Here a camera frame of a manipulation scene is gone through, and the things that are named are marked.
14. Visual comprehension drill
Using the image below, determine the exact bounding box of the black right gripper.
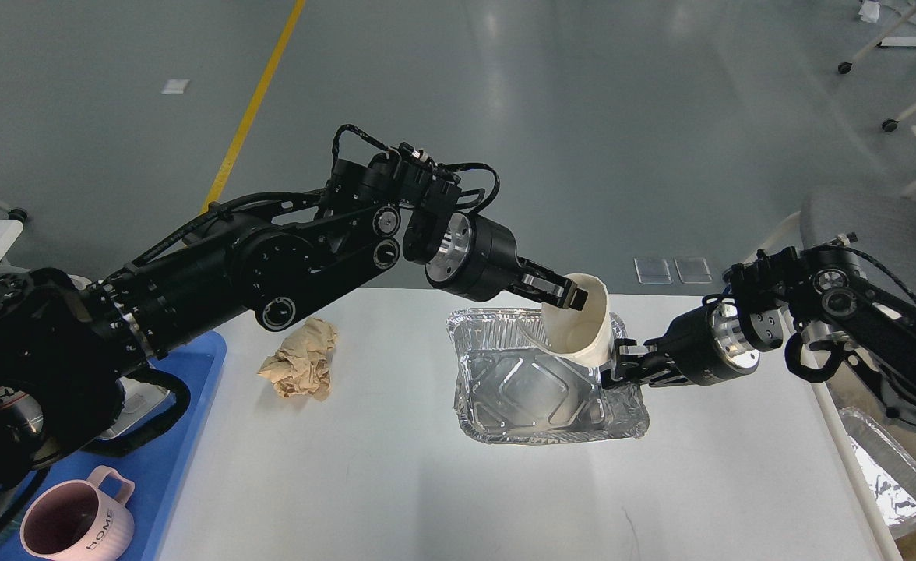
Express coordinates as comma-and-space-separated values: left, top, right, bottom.
600, 302, 760, 388

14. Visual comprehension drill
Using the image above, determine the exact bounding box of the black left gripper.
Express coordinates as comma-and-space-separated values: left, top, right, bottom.
425, 213, 589, 310

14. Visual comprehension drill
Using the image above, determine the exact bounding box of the white paper cup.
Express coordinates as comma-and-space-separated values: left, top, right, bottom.
537, 273, 612, 367

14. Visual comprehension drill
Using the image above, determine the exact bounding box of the aluminium foil tray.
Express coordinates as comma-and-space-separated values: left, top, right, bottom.
445, 308, 650, 445

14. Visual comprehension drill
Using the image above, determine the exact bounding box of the brown paper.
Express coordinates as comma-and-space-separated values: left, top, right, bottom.
256, 317, 338, 401

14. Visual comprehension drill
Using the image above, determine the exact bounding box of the stainless steel rectangular container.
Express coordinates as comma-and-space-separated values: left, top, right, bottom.
96, 379, 172, 443

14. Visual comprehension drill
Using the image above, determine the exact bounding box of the pink ribbed mug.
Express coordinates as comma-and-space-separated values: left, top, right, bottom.
19, 465, 136, 560

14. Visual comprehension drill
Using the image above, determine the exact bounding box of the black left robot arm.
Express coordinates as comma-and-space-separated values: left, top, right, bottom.
0, 124, 596, 530

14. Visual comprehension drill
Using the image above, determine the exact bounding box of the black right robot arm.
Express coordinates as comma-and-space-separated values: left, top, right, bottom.
600, 234, 916, 432

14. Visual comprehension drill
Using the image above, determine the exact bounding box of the beige plastic bin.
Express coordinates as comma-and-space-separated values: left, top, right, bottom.
805, 308, 916, 561

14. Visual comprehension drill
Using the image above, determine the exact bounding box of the grey office chair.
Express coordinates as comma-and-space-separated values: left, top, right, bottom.
797, 187, 916, 295

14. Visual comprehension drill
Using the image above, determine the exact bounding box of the foil tray in bin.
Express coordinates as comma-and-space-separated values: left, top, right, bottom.
838, 406, 916, 539

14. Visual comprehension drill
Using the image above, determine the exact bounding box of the white chair base with castors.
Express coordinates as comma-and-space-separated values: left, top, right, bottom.
837, 0, 916, 172

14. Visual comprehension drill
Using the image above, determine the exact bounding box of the blue plastic tray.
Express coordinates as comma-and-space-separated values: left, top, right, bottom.
37, 331, 226, 560

